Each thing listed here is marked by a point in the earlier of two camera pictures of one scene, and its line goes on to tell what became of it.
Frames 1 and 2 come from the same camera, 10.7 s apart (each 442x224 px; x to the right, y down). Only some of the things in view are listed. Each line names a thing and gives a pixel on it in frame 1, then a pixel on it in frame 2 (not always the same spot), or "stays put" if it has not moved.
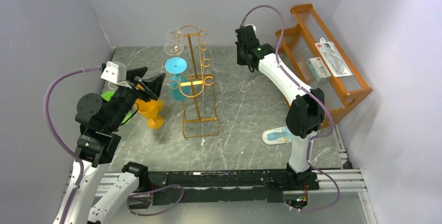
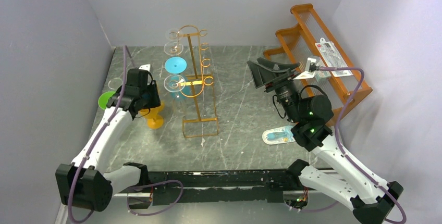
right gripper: (242, 41) -> (276, 83)
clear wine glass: (173, 48) stays put
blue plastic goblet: (176, 65) stays put
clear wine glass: (175, 34) stays put
